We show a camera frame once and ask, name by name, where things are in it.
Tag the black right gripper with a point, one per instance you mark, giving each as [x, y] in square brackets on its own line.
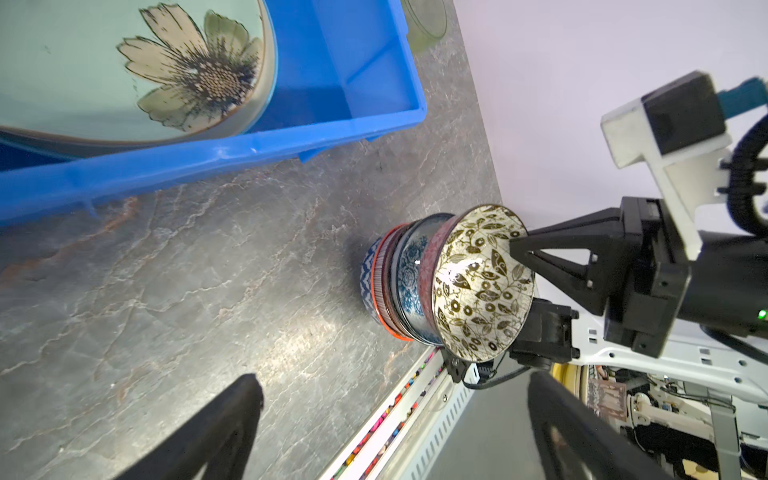
[723, 290]

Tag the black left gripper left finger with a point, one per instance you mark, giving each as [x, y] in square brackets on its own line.
[215, 443]

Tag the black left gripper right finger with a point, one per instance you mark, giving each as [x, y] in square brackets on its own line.
[573, 443]

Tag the green leaf patterned bowl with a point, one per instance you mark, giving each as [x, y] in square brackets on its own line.
[474, 293]

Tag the blue rose pattern bowl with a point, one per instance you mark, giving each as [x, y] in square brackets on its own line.
[404, 277]

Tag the red rimmed bottom bowl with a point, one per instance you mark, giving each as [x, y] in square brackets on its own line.
[380, 283]

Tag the green flower plate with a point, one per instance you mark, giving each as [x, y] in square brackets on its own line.
[88, 78]

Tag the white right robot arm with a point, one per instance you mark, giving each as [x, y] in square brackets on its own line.
[689, 354]

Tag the blue plastic bin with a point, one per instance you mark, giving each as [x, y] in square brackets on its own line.
[345, 73]

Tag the blue white patterned bowl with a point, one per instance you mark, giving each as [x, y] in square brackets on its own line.
[365, 280]

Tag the green glass cup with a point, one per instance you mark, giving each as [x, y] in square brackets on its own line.
[427, 23]

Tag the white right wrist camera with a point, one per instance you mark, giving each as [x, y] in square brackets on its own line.
[679, 131]

